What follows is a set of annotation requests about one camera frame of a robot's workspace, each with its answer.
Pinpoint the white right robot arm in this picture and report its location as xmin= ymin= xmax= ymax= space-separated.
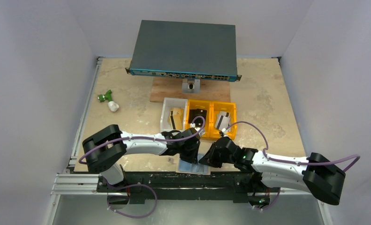
xmin=199 ymin=137 xmax=346 ymax=205

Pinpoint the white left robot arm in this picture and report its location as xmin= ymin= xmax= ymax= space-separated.
xmin=79 ymin=124 xmax=200 ymax=186

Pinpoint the black VIP cards stack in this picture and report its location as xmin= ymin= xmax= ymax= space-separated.
xmin=188 ymin=109 xmax=208 ymax=127

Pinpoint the silver cards stack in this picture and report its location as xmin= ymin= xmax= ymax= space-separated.
xmin=215 ymin=111 xmax=231 ymax=130

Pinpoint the gold cards stack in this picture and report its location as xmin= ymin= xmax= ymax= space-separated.
xmin=168 ymin=107 xmax=184 ymax=130

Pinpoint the yellow right plastic bin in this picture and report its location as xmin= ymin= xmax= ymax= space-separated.
xmin=209 ymin=101 xmax=237 ymax=140

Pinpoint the yellow plastic bin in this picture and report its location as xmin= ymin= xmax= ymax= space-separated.
xmin=209 ymin=101 xmax=237 ymax=140
xmin=185 ymin=99 xmax=213 ymax=139

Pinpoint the yellow middle plastic bin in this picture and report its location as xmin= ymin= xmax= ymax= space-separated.
xmin=185 ymin=99 xmax=213 ymax=139

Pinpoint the white plastic bin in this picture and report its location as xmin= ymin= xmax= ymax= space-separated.
xmin=160 ymin=97 xmax=188 ymax=131

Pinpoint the wooden board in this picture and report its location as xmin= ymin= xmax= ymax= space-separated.
xmin=149 ymin=77 xmax=231 ymax=103

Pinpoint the green white pipe fitting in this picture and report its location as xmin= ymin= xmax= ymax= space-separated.
xmin=97 ymin=90 xmax=119 ymax=112

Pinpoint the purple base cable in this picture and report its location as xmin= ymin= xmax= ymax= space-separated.
xmin=106 ymin=182 xmax=159 ymax=219

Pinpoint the black front rail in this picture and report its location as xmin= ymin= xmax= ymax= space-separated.
xmin=96 ymin=171 xmax=279 ymax=205

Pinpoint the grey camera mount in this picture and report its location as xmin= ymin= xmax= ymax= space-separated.
xmin=182 ymin=79 xmax=200 ymax=94

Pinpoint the grey network switch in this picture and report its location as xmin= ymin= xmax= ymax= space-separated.
xmin=126 ymin=20 xmax=242 ymax=82

